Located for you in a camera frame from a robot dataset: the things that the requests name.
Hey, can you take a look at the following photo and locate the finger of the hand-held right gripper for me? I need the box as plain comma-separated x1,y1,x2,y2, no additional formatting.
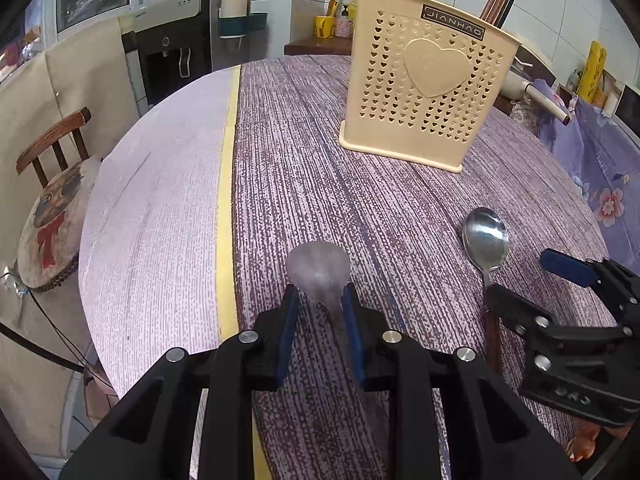
540,249,640,311
486,284,566,356

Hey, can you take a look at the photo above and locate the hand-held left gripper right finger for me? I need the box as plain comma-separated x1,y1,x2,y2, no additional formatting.
341,282,583,480

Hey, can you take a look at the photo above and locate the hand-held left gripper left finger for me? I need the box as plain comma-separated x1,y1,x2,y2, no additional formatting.
59,282,301,480

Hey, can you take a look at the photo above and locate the metal spoon wooden handle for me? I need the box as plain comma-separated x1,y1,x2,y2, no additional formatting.
462,207,510,376

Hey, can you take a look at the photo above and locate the cream plastic utensil holder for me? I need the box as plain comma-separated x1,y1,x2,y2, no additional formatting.
339,0,523,174

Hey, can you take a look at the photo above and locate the dark wooden chopstick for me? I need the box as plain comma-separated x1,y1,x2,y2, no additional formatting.
497,0,523,30

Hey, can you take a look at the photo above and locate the person's right hand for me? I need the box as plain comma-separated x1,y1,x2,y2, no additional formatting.
567,417,633,462

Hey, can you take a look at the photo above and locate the purple floral cloth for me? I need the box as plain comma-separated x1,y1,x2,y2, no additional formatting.
510,80,640,261

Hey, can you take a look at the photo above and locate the white microwave oven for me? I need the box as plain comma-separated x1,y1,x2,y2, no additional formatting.
612,85,640,141

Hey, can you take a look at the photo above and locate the yellow wrap roll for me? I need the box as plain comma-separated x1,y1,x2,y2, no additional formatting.
577,41,607,103

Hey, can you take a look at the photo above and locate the cat print seat cushion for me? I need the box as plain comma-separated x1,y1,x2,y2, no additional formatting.
17,156,103,293

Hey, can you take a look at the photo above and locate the dark wooden counter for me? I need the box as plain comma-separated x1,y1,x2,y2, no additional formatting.
284,37,353,57

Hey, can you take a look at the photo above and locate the teal cup holder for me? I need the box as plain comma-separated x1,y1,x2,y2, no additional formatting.
217,11,268,40

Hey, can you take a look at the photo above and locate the beige fabric cover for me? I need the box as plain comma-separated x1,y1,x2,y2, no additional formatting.
0,17,143,361

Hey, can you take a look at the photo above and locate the grey water dispenser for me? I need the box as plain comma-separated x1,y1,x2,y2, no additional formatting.
120,0,223,106

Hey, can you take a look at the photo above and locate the cream pan with handle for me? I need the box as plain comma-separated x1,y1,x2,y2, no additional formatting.
500,71,571,126

